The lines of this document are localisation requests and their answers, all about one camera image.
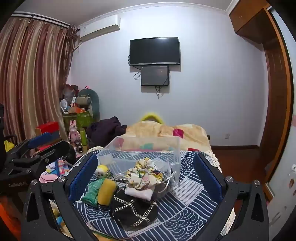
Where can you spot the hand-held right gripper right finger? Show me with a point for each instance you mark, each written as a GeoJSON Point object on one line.
{"type": "Point", "coordinates": [209, 177]}

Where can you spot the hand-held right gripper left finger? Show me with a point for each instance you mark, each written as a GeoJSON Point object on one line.
{"type": "Point", "coordinates": [82, 178]}

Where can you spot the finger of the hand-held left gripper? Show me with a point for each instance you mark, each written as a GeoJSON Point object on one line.
{"type": "Point", "coordinates": [41, 141]}
{"type": "Point", "coordinates": [57, 151]}

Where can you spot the green knitted cloth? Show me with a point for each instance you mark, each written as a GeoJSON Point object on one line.
{"type": "Point", "coordinates": [91, 192]}

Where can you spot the yellow sponge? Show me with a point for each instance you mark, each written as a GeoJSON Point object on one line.
{"type": "Point", "coordinates": [106, 191]}

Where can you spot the floral patterned cloth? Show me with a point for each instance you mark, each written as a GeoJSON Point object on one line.
{"type": "Point", "coordinates": [144, 172]}

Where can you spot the clear plastic box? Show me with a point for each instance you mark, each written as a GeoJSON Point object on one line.
{"type": "Point", "coordinates": [138, 148]}

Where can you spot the red box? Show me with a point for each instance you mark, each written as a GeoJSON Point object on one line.
{"type": "Point", "coordinates": [47, 128]}

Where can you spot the white crochet cloth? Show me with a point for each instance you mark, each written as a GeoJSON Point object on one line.
{"type": "Point", "coordinates": [215, 160]}

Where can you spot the yellow white toy ball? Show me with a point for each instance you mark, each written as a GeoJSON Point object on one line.
{"type": "Point", "coordinates": [101, 171]}

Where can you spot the pink rabbit figure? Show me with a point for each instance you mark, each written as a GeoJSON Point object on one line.
{"type": "Point", "coordinates": [74, 133]}

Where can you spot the green bottle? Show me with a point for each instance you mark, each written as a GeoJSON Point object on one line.
{"type": "Point", "coordinates": [83, 138]}

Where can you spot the green cardboard box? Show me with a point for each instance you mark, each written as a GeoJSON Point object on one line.
{"type": "Point", "coordinates": [85, 118]}

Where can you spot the dark purple clothing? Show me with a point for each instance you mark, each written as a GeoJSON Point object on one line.
{"type": "Point", "coordinates": [104, 132]}

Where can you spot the beige patchwork blanket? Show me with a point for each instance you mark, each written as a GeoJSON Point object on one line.
{"type": "Point", "coordinates": [175, 134]}

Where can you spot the white pink cloth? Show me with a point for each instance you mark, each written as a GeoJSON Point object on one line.
{"type": "Point", "coordinates": [138, 193]}

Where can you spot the green plush pillow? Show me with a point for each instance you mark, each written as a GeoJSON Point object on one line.
{"type": "Point", "coordinates": [92, 99]}

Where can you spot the striped brown curtain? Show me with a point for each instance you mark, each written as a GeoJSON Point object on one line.
{"type": "Point", "coordinates": [32, 78]}

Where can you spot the white door with stickers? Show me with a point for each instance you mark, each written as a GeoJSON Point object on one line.
{"type": "Point", "coordinates": [285, 150]}

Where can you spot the yellow plush item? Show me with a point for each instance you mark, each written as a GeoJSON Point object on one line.
{"type": "Point", "coordinates": [151, 116]}

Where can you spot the wooden wardrobe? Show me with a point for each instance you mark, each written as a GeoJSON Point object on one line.
{"type": "Point", "coordinates": [275, 92]}

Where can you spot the white air conditioner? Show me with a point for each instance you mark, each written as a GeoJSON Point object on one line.
{"type": "Point", "coordinates": [99, 26]}

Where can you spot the small black wall monitor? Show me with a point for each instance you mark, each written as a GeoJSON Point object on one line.
{"type": "Point", "coordinates": [154, 76]}

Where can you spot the white curtain rail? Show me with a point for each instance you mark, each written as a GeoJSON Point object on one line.
{"type": "Point", "coordinates": [39, 19]}

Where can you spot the wall mounted black television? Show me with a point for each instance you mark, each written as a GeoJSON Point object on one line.
{"type": "Point", "coordinates": [154, 51]}

